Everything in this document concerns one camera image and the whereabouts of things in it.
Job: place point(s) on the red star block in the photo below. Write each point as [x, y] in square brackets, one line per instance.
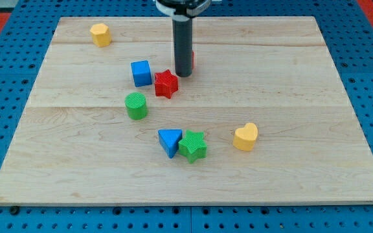
[166, 84]

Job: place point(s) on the yellow heart block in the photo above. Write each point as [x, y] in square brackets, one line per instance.
[245, 137]

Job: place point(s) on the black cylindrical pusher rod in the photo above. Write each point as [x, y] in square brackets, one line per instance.
[182, 35]

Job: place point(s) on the blue cube block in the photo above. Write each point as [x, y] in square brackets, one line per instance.
[141, 73]

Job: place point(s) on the green cylinder block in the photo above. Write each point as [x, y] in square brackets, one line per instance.
[136, 106]

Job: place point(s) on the green star block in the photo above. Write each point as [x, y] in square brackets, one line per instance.
[193, 146]

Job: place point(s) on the yellow hexagon block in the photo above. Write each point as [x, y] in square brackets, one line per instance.
[100, 35]

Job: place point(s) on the wooden board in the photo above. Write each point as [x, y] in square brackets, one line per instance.
[75, 144]

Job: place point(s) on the red block behind rod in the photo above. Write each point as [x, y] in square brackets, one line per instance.
[193, 62]

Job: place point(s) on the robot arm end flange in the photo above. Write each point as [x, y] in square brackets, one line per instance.
[188, 8]

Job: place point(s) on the blue triangle block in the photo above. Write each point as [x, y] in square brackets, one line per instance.
[168, 139]

